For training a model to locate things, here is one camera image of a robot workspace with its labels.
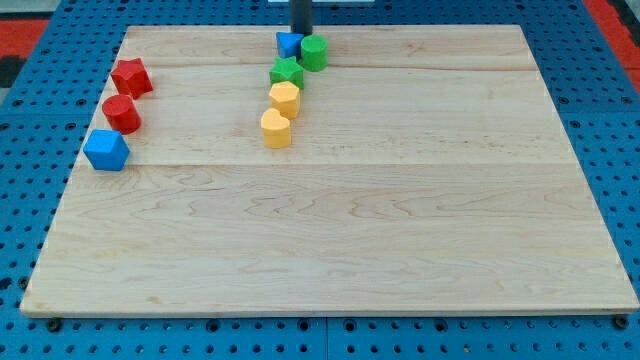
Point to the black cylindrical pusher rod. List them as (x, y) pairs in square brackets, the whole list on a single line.
[(301, 16)]

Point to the green star block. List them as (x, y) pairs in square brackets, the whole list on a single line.
[(287, 69)]

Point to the yellow hexagon block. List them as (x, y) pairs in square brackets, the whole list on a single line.
[(285, 97)]

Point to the red star block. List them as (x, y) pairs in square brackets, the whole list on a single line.
[(130, 77)]

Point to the red cylinder block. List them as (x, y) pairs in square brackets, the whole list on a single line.
[(121, 114)]

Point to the green cylinder block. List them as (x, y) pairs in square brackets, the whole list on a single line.
[(314, 50)]

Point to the yellow heart block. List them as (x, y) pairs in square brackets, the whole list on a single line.
[(276, 129)]

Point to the wooden board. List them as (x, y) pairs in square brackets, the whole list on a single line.
[(429, 174)]

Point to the blue triangle block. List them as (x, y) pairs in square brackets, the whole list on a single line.
[(289, 44)]

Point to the blue hexagon block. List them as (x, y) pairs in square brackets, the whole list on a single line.
[(106, 150)]

